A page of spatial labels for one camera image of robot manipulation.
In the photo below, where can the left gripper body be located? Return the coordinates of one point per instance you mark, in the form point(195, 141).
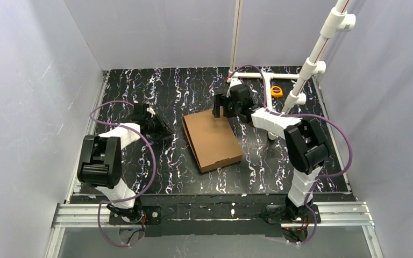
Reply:
point(155, 123)

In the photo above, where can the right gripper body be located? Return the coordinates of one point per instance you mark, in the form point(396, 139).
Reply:
point(224, 101)

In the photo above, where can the brown cardboard box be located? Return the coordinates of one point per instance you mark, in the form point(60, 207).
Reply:
point(212, 140)

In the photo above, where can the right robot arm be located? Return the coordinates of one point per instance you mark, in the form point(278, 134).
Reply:
point(306, 144)

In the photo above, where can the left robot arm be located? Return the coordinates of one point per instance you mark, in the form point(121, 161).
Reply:
point(100, 163)

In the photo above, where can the orange tape measure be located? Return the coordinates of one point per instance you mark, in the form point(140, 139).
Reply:
point(276, 91)

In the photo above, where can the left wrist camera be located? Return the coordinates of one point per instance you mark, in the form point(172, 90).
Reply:
point(150, 111)

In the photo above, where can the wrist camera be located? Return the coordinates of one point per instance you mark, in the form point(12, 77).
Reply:
point(232, 83)
point(150, 111)

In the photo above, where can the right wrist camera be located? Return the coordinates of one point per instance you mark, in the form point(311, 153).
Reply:
point(232, 83)

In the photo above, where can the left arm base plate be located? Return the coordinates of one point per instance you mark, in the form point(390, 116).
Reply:
point(149, 213)

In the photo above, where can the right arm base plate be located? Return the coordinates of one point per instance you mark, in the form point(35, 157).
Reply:
point(280, 214)

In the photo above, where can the white PVC pipe frame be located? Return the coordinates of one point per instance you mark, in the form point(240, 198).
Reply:
point(294, 32)

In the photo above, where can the aluminium rail frame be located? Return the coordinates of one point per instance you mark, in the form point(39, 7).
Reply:
point(213, 214)

